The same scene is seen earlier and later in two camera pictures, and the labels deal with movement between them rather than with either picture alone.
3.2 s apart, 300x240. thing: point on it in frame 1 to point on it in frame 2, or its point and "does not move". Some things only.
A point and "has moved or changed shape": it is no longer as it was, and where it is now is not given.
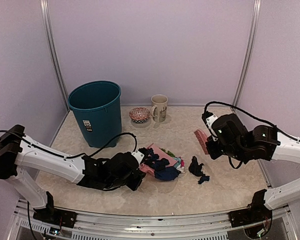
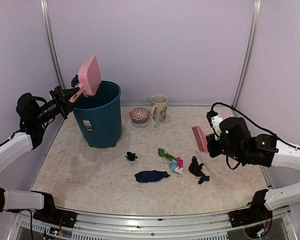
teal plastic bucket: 98,104 does not move
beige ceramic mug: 159,110 does not move
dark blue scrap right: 203,178 does not move
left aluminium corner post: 46,16 does not move
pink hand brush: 202,136 has moved or changed shape
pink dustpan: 146,168 to 89,78
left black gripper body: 133,185 to 59,103
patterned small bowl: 139,115 does not move
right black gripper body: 214,152 does not move
